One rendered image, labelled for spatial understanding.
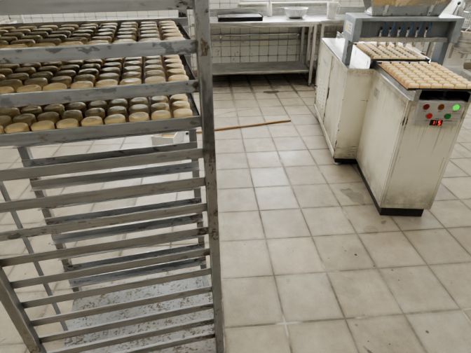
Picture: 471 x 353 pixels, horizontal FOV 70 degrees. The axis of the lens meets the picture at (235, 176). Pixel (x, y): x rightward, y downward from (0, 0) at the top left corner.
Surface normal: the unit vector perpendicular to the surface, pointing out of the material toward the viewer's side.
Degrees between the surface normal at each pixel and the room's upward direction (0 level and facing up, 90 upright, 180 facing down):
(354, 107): 90
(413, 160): 90
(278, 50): 90
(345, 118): 90
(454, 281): 0
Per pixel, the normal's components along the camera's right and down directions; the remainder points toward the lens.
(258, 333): 0.00, -0.85
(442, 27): -0.07, 0.52
